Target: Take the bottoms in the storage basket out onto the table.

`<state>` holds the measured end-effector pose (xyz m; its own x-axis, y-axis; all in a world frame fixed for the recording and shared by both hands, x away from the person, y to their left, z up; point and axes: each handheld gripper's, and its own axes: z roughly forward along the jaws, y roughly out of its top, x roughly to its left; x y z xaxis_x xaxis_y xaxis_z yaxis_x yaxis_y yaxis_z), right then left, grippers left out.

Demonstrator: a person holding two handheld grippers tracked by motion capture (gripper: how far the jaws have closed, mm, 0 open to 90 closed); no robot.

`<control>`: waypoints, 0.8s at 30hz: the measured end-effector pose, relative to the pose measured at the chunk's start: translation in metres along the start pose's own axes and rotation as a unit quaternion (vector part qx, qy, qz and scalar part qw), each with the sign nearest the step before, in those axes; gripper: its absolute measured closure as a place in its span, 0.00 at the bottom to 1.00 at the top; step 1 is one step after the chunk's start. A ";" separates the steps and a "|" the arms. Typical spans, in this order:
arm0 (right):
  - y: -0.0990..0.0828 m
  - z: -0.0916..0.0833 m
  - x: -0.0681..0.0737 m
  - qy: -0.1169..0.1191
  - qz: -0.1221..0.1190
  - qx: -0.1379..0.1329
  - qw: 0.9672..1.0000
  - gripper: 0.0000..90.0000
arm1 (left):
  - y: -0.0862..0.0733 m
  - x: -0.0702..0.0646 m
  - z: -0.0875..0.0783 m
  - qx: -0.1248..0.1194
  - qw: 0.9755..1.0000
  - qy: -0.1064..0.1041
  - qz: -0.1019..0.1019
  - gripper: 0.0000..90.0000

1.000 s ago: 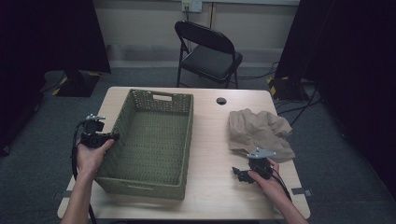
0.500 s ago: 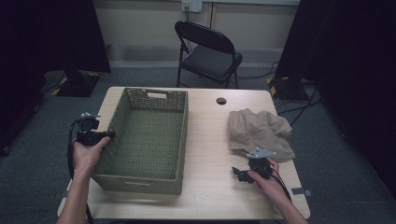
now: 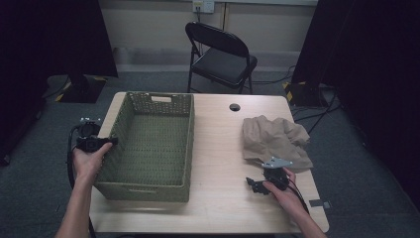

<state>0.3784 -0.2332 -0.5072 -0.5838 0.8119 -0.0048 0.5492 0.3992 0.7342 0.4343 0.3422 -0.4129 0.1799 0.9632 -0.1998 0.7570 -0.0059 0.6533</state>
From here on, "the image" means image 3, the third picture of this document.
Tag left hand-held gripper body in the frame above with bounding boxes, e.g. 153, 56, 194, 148
74, 116, 115, 154

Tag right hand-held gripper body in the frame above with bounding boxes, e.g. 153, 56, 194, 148
261, 156, 294, 192

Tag beige shorts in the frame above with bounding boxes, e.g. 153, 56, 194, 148
242, 114, 314, 174

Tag green woven basket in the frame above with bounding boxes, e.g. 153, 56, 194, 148
93, 90, 196, 203

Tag person's left hand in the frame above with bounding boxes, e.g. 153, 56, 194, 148
71, 142, 114, 186

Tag person's right hand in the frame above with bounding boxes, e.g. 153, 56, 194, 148
262, 167, 305, 216

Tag grey tape strip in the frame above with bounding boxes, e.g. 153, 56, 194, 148
308, 198, 333, 210

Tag black stand base yellow tape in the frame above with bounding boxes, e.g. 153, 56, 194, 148
282, 80, 327, 108

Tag black curtain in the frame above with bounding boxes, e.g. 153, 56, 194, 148
291, 0, 420, 202
0, 0, 119, 167

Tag black folding chair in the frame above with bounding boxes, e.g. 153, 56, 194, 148
184, 21, 259, 95

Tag left hand-held gripper cable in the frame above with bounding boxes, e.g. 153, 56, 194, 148
66, 123, 97, 238

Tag hand-held gripper cable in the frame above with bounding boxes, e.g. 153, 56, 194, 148
286, 183, 311, 216
66, 123, 97, 238

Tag right hand-held gripper cable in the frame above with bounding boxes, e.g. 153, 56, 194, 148
286, 183, 311, 216

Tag black floor cable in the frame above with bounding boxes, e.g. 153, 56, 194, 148
251, 64, 297, 85
292, 93, 343, 144
42, 74, 72, 100

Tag white wall outlet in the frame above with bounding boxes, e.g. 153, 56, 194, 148
192, 0, 216, 15

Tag thin wall pipe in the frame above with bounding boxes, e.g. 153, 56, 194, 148
223, 2, 230, 32

